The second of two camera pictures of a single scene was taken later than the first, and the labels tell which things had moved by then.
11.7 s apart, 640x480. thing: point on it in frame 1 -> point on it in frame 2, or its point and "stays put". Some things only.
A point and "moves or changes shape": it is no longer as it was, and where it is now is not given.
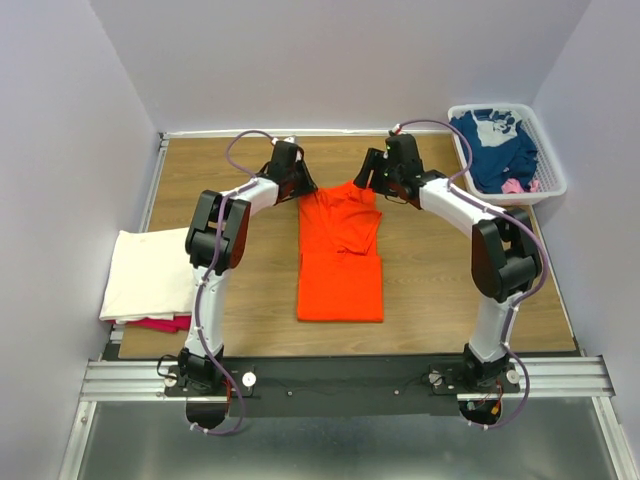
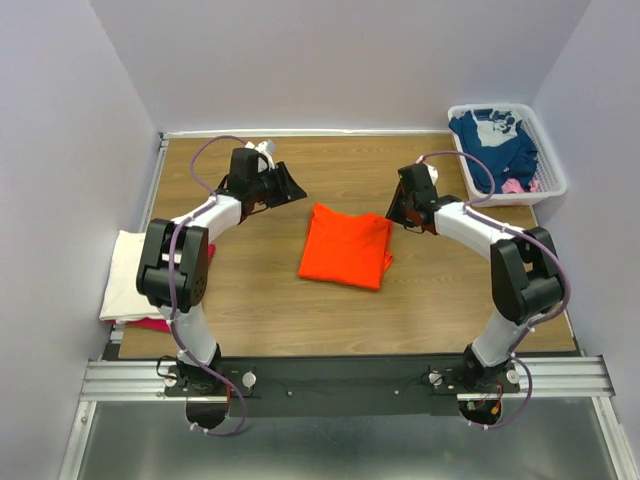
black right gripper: (373, 167) -> (401, 206)
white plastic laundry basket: (506, 155) stays put
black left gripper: (298, 178) -> (279, 182)
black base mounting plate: (313, 386) stays put
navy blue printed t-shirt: (498, 146) stays put
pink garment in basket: (514, 185) stays put
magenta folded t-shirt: (179, 323) stays put
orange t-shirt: (338, 281) moves or changes shape
